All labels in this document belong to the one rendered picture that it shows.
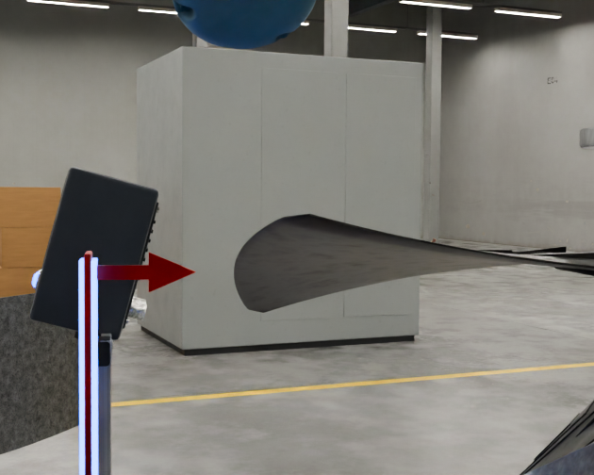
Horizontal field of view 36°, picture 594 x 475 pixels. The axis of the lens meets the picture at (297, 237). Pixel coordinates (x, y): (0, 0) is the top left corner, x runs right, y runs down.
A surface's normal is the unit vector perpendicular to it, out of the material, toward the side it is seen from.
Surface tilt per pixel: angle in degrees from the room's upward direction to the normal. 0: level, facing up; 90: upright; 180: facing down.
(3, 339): 90
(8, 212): 90
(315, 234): 163
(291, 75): 90
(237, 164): 90
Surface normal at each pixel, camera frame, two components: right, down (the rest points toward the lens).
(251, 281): 0.07, 0.95
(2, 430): 0.86, 0.04
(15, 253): 0.39, 0.05
